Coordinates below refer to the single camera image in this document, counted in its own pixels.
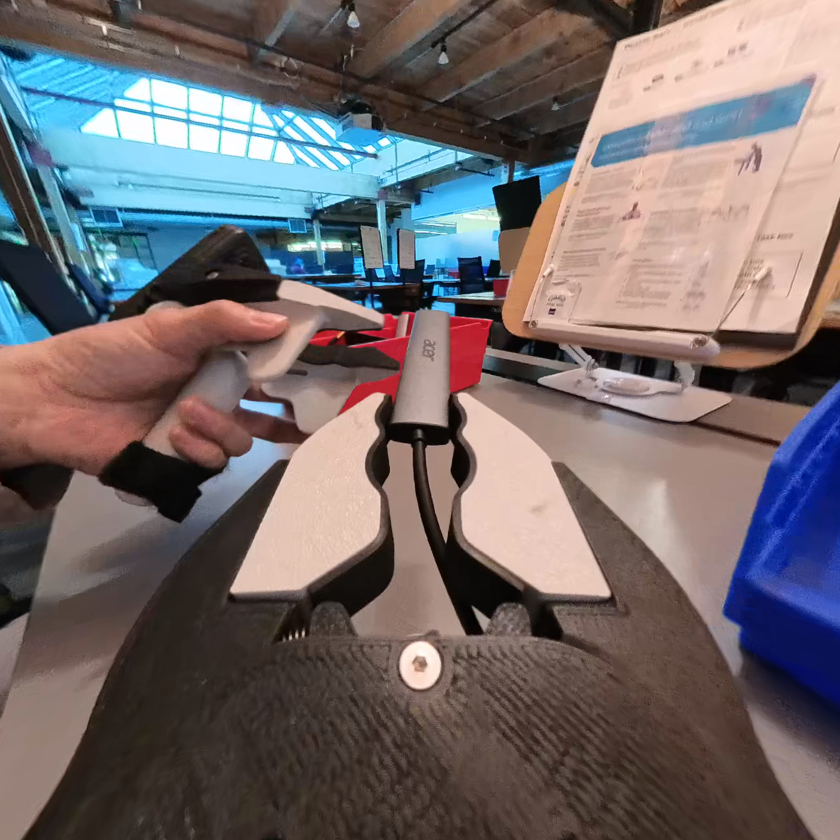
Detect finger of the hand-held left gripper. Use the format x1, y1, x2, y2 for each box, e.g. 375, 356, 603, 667
246, 279, 386, 385
261, 343, 401, 435

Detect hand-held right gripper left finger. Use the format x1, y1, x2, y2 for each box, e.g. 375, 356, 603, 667
230, 392, 395, 618

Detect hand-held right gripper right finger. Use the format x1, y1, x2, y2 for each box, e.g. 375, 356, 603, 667
448, 392, 613, 618

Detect black hub cable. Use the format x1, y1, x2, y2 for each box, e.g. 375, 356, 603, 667
410, 438, 485, 636

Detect grey usb hub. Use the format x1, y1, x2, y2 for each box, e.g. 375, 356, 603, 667
389, 311, 452, 442

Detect red plastic bin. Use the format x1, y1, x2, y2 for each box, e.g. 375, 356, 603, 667
308, 314, 493, 414

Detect grey desk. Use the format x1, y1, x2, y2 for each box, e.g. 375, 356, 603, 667
0, 367, 840, 840

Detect person's left hand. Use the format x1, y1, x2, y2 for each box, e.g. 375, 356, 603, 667
0, 301, 309, 476

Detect ceiling projector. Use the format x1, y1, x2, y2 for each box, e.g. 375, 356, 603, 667
335, 98, 385, 143

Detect black monitor panel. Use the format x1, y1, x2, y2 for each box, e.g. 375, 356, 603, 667
492, 175, 543, 231

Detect blue plastic bin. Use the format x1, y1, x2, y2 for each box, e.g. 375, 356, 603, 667
724, 384, 840, 706

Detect printed instruction papers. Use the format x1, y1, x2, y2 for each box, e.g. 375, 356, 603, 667
525, 0, 840, 336

